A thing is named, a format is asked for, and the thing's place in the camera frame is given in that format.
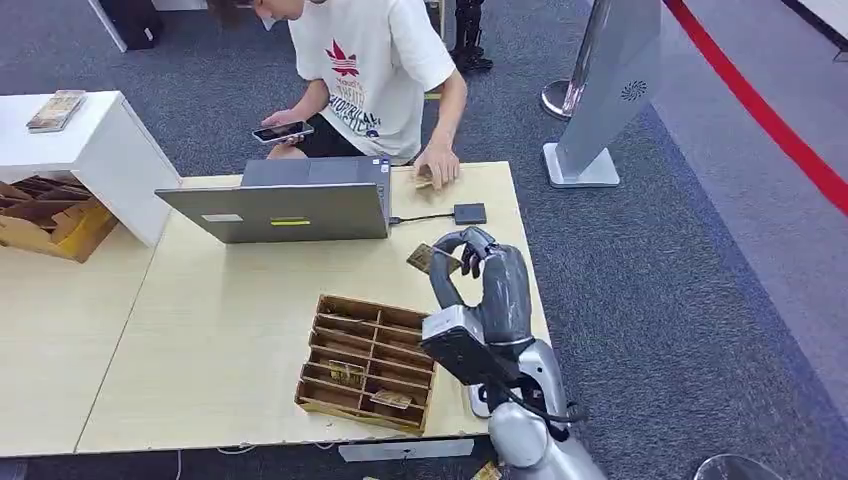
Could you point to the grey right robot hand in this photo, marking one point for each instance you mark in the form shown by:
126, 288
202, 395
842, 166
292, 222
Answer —
507, 291

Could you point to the person's left hand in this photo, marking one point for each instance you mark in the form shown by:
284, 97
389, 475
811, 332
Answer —
440, 162

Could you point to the person's right hand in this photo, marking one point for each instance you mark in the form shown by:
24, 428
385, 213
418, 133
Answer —
281, 118

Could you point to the black smartphone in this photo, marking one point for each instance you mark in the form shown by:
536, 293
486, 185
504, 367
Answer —
283, 132

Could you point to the stack of cards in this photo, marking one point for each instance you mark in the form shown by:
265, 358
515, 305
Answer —
424, 179

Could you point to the single patterned card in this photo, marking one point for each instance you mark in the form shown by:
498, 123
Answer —
420, 258

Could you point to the black square adapter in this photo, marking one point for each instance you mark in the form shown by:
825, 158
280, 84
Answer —
470, 214

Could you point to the grey laptop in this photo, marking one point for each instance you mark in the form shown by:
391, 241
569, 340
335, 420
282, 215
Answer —
298, 212

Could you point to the person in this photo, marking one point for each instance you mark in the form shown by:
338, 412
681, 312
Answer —
371, 60

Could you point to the white flat pad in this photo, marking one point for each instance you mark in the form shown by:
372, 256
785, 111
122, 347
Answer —
477, 401

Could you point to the black legs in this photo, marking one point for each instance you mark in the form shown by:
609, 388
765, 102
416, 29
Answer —
469, 40

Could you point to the flat-lying patterned card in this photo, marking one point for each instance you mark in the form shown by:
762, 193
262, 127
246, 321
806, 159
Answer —
391, 399

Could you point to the black cabinet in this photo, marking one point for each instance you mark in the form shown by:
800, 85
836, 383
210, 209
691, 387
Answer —
132, 23

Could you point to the patterned card in slot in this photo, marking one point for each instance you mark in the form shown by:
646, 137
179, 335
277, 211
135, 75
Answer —
347, 374

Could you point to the card on floor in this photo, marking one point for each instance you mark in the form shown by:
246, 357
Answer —
487, 472

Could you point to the wooden card box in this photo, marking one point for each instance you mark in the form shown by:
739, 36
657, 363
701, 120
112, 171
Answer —
358, 397

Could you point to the grey kiosk stand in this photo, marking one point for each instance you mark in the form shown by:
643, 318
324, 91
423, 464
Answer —
609, 86

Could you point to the white side stand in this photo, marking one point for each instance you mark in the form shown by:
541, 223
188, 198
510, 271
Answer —
99, 152

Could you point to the grey bar under desk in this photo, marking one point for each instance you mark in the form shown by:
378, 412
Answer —
404, 450

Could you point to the card pack on stand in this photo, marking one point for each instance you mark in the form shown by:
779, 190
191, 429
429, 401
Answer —
56, 110

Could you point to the chrome round base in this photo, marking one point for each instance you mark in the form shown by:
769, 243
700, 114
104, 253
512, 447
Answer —
735, 469

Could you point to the red barrier belt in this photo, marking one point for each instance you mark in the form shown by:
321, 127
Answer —
755, 102

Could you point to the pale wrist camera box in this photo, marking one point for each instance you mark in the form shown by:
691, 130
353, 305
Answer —
457, 344

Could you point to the chrome stanchion post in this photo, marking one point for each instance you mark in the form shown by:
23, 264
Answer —
563, 93

